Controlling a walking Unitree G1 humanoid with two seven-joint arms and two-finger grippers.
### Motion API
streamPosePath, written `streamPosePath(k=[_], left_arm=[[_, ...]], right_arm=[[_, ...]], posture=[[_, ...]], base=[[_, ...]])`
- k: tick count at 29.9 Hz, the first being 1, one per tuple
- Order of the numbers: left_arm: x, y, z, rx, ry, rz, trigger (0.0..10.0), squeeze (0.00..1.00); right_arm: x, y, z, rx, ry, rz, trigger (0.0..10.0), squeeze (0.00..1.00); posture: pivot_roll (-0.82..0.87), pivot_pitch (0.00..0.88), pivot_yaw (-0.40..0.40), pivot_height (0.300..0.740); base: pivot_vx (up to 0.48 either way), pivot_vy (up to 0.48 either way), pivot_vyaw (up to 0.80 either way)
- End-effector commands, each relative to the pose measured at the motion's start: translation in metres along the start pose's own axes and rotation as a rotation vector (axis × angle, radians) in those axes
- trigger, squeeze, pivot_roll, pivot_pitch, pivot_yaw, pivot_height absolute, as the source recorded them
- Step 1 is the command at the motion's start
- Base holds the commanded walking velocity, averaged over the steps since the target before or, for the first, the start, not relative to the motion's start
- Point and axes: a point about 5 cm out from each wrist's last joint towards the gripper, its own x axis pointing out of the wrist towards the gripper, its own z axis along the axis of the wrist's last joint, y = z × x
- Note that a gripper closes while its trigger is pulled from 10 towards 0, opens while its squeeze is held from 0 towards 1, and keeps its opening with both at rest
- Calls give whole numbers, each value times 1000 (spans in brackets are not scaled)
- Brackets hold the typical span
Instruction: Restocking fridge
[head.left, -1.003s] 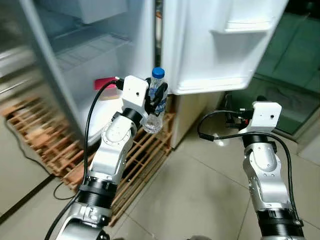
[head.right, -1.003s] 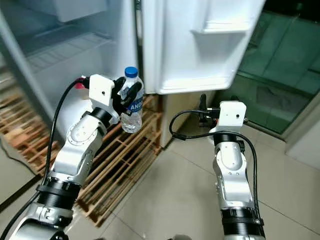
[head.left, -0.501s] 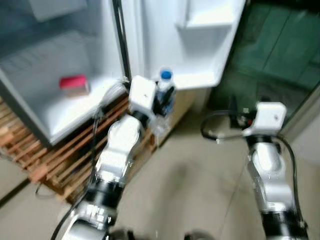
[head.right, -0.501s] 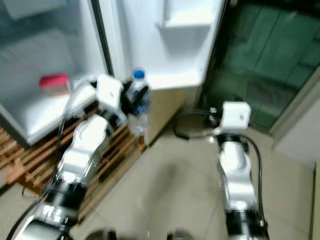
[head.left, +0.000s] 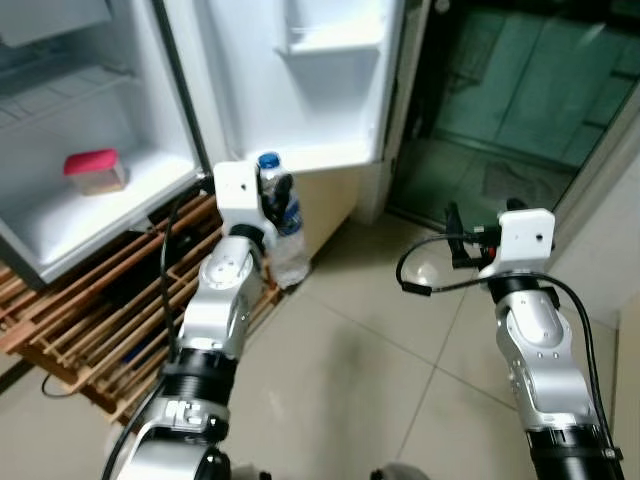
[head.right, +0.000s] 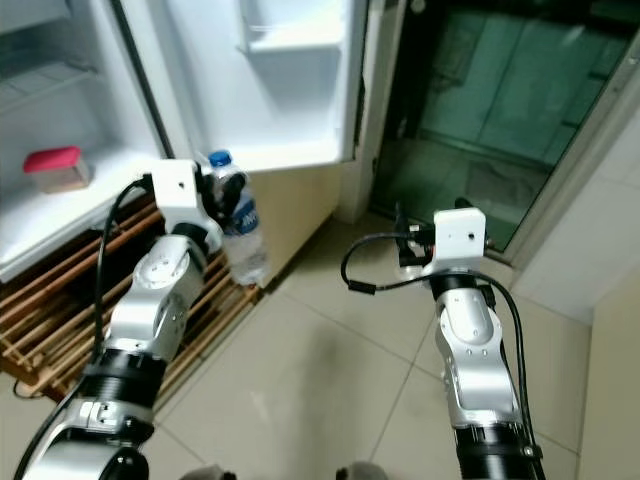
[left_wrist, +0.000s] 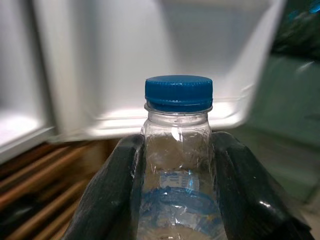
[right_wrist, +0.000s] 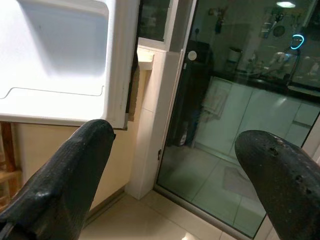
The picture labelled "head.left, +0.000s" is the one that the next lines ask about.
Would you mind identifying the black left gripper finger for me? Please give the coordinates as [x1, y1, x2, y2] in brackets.
[268, 172, 296, 219]

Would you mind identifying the clear blue capped water bottle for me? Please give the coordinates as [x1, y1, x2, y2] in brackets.
[256, 151, 312, 291]

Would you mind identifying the grey fridge door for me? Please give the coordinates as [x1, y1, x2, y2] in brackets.
[150, 0, 406, 179]

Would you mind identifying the white fridge door shelf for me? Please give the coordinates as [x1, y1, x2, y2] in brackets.
[278, 0, 393, 59]

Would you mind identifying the grey steel fridge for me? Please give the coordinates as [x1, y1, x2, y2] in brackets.
[0, 0, 406, 289]

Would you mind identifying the translucent fridge compartment cover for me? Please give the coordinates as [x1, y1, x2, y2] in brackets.
[0, 0, 111, 47]

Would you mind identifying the white topped beige cabinet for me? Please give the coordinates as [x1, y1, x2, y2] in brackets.
[290, 165, 366, 263]

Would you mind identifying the green glass sliding door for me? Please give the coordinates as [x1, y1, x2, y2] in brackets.
[385, 0, 640, 236]

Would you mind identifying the red lidded clear container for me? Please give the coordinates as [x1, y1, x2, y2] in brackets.
[64, 149, 128, 196]

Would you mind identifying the brown wooden slat rack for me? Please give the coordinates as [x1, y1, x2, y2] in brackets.
[0, 190, 286, 426]

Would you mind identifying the grey right robot foot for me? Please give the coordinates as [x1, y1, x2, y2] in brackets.
[372, 462, 433, 480]

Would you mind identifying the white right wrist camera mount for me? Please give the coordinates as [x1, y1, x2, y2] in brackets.
[480, 208, 556, 281]

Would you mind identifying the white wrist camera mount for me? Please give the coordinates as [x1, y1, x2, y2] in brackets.
[480, 208, 556, 281]
[213, 160, 267, 229]

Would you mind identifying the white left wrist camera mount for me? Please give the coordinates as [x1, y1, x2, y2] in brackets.
[213, 160, 267, 229]

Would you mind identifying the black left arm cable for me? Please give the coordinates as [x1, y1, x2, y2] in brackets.
[100, 185, 216, 480]

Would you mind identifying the white wire fridge shelf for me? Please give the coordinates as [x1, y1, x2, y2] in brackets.
[0, 62, 139, 131]

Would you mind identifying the black floor power cable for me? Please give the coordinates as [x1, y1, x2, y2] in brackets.
[40, 372, 77, 400]

